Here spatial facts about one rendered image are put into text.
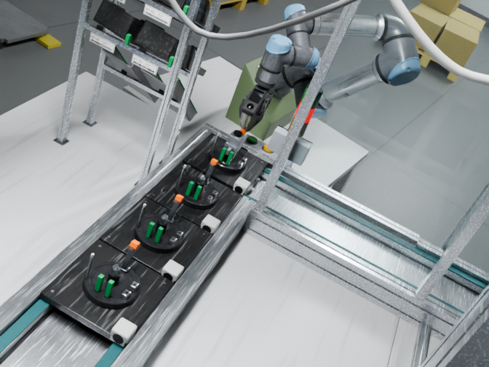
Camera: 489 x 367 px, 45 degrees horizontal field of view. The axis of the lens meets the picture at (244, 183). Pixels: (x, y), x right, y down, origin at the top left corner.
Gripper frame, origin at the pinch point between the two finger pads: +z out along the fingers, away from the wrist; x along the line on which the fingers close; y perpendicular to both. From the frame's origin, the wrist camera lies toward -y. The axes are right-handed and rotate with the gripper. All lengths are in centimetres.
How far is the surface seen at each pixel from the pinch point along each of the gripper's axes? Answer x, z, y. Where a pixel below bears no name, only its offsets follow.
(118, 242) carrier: 7, 10, -68
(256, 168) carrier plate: -9.9, 9.7, -3.5
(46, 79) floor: 161, 107, 121
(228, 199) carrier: -9.4, 9.7, -27.5
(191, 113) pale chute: 20.4, 3.7, -0.8
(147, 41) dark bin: 33.0, -25.5, -23.9
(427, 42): -38, -89, -121
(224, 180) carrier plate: -4.1, 9.7, -19.4
